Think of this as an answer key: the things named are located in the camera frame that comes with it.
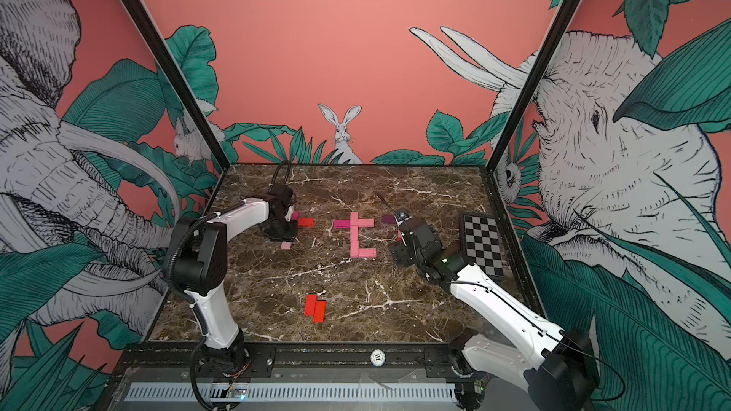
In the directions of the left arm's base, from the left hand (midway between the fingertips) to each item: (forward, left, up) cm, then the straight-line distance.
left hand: (292, 233), depth 97 cm
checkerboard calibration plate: (-7, -65, 0) cm, 65 cm away
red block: (+6, -4, -2) cm, 7 cm away
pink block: (-5, +1, +2) cm, 6 cm away
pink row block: (+1, -21, -2) cm, 22 cm away
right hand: (-10, -38, +14) cm, 42 cm away
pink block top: (+4, -26, -1) cm, 26 cm away
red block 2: (-24, -8, -2) cm, 25 cm away
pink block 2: (+7, -21, -3) cm, 23 cm away
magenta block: (+4, -17, -1) cm, 17 cm away
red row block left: (-26, -11, -1) cm, 29 cm away
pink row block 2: (-6, -21, -1) cm, 22 cm away
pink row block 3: (-8, -26, -1) cm, 27 cm away
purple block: (+6, -34, -2) cm, 35 cm away
